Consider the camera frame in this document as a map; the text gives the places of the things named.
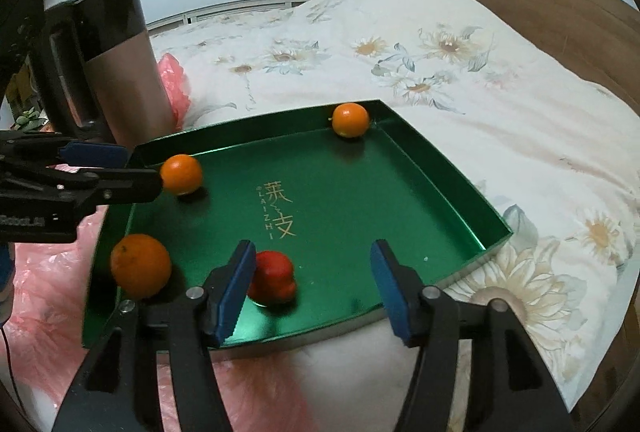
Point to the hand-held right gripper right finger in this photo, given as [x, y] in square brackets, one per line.
[392, 292]

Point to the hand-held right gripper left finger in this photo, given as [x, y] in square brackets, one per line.
[242, 292]

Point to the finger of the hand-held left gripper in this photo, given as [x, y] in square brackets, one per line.
[130, 186]
[95, 155]

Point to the large red apple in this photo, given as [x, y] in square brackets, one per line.
[275, 272]

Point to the orange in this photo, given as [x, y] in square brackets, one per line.
[141, 266]
[182, 174]
[350, 119]

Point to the green metallic tray box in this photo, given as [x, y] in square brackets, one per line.
[325, 192]

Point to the pink plastic sheet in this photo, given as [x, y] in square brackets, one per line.
[50, 287]

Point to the person's bare leg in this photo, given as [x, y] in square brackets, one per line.
[130, 86]

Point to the floral blanket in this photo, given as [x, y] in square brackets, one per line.
[450, 61]

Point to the wooden headboard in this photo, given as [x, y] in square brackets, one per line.
[550, 1]

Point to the black frame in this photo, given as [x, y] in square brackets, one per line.
[45, 71]

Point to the white bed rail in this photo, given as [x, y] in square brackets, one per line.
[225, 11]

